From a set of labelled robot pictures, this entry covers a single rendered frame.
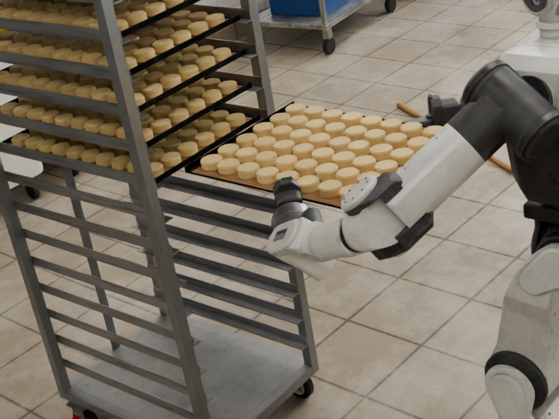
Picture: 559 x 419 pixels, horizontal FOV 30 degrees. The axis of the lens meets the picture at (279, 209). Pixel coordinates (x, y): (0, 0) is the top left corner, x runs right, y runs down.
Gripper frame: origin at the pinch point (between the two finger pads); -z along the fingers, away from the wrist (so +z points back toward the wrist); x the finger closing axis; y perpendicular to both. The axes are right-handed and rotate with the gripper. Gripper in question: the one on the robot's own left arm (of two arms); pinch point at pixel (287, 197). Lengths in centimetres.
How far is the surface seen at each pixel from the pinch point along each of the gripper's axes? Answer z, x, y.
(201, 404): -26, -68, 30
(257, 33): -58, 18, -1
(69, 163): -49, -4, 51
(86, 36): -35, 31, 38
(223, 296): -78, -68, 22
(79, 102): -41, 14, 44
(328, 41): -366, -92, -47
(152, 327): -37, -49, 39
